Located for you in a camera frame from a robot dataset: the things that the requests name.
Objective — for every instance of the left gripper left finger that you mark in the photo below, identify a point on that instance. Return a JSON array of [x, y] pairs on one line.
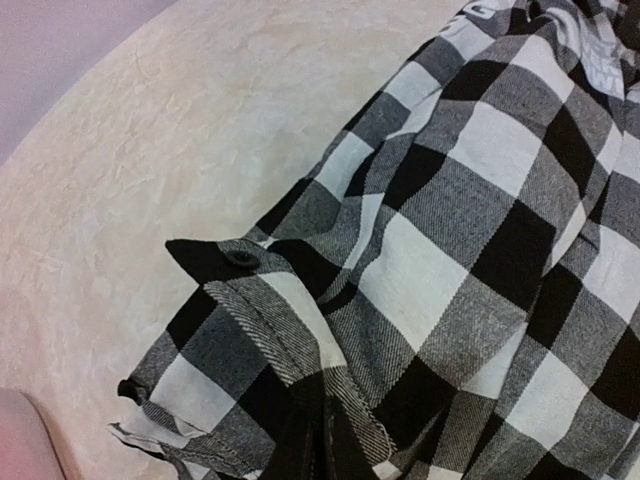
[[295, 414]]

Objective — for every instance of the white plastic laundry basket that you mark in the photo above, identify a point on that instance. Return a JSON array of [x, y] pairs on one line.
[[27, 452]]

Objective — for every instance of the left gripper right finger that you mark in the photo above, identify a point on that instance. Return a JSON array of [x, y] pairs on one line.
[[345, 460]]

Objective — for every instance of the black white plaid shirt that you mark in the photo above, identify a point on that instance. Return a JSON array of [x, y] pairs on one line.
[[462, 265]]

